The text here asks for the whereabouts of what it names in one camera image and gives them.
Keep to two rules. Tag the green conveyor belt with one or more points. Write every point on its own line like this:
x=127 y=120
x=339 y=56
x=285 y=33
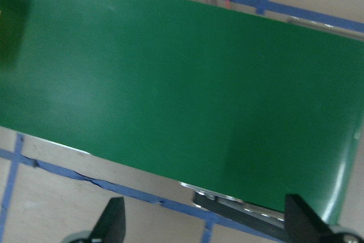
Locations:
x=182 y=83

